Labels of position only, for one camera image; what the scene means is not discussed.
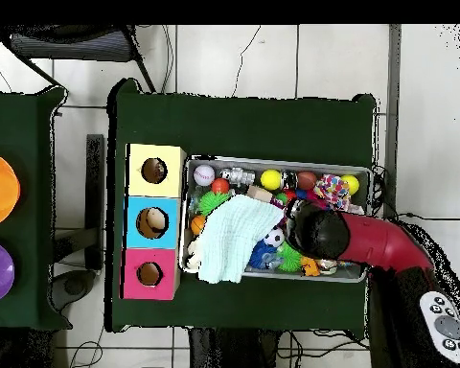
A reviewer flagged mint green knitted cloth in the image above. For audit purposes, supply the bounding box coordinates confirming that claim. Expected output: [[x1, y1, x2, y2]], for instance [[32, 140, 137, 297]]
[[196, 194, 285, 286]]

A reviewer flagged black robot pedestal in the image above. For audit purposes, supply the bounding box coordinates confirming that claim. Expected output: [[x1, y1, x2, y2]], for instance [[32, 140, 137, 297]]
[[187, 328, 281, 368]]

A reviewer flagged wooden box with three holes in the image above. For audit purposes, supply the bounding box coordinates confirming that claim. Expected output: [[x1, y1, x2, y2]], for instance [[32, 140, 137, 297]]
[[120, 143, 188, 301]]

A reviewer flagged plain wooden cube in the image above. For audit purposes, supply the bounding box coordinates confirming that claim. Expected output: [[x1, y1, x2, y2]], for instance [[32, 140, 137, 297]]
[[246, 184, 274, 203]]

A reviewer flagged grey round stand base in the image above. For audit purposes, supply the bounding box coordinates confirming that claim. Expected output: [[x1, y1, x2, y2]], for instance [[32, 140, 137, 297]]
[[49, 269, 97, 312]]

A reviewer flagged multicoloured rope toy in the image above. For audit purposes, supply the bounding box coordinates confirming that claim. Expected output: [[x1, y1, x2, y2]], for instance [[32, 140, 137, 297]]
[[312, 173, 352, 212]]

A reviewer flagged green spiky rubber ball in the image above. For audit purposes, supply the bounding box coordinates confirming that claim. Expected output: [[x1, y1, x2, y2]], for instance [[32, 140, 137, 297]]
[[196, 190, 231, 216]]

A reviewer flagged silver mesh bin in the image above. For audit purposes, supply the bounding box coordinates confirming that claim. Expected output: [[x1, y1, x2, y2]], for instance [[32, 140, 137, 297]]
[[177, 154, 373, 284]]

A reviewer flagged plain yellow ball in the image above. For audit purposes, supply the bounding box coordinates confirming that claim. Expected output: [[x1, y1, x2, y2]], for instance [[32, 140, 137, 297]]
[[260, 169, 284, 192]]

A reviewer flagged orange plastic bowl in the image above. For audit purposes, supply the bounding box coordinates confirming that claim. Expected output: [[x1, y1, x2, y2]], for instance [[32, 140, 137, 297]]
[[0, 150, 21, 228]]

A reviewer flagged black standing panel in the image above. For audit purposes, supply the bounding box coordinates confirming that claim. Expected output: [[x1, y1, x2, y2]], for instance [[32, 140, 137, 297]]
[[84, 133, 105, 269]]

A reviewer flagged small white baseball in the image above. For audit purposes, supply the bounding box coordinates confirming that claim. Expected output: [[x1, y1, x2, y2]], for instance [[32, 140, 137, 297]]
[[193, 164, 217, 188]]

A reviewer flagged dark green side table cloth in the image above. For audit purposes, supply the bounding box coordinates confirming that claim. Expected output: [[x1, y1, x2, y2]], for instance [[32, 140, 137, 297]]
[[0, 85, 72, 332]]

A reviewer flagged small orange basketball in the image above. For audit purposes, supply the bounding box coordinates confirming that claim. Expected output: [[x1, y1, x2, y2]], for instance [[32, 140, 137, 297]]
[[190, 214, 207, 236]]

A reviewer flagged black metal chair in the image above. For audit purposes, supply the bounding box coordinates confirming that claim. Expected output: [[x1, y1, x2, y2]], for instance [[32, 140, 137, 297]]
[[0, 24, 156, 93]]

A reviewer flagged small brown football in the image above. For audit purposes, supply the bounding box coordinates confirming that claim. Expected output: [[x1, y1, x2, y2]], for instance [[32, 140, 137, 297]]
[[296, 171, 318, 192]]

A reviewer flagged plain orange ball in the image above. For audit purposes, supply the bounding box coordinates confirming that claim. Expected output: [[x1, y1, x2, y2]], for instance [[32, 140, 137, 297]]
[[211, 177, 231, 195]]

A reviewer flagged black power cable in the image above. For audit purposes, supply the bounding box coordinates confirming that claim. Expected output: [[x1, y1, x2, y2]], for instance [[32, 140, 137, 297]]
[[397, 211, 460, 223]]

